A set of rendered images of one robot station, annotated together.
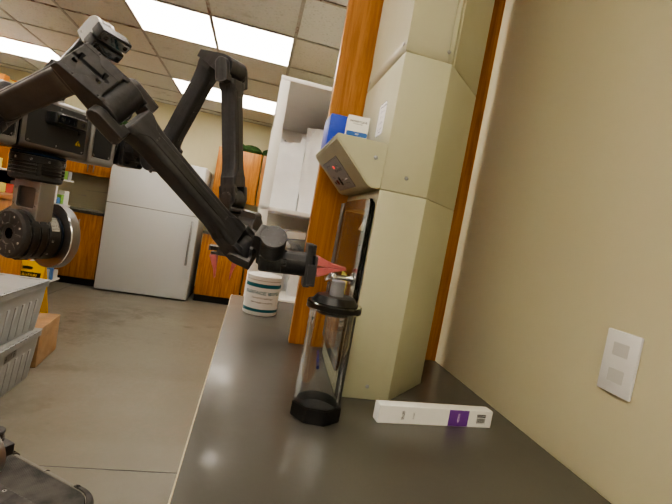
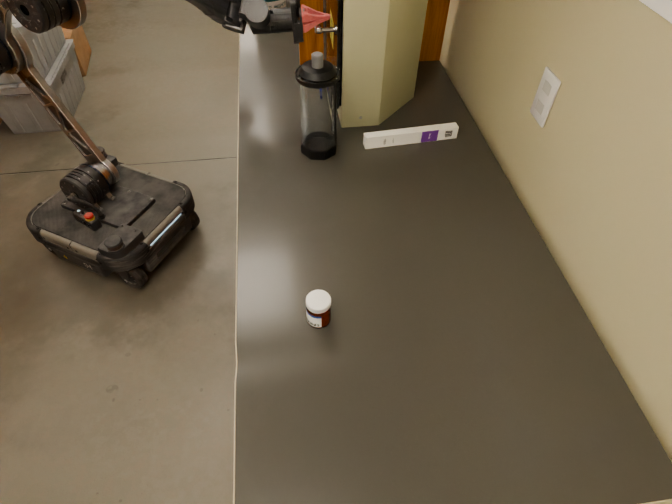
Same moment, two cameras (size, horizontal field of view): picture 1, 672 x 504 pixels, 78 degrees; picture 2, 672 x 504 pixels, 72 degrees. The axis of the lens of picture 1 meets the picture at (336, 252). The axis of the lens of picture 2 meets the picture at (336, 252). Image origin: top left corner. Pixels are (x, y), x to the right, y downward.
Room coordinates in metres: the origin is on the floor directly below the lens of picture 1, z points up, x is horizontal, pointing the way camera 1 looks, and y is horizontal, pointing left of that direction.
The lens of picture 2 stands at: (-0.25, -0.13, 1.72)
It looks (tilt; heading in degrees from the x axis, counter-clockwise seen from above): 49 degrees down; 4
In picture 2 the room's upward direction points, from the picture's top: 1 degrees clockwise
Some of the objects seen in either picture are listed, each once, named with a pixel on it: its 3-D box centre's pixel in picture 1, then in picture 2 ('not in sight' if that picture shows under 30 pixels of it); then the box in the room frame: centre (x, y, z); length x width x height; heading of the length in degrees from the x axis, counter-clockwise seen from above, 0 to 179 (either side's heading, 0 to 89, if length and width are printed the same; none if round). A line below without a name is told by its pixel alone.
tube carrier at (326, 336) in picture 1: (325, 355); (318, 111); (0.81, -0.02, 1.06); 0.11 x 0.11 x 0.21
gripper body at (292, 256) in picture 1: (296, 263); (284, 19); (0.98, 0.09, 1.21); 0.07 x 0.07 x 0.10; 10
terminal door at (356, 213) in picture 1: (343, 276); (331, 16); (1.07, -0.03, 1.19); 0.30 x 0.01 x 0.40; 11
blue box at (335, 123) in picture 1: (343, 137); not in sight; (1.15, 0.04, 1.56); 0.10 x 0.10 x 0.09; 12
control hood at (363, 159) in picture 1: (343, 169); not in sight; (1.06, 0.02, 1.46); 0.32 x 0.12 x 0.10; 12
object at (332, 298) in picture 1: (335, 297); (317, 67); (0.81, -0.02, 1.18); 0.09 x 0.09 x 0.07
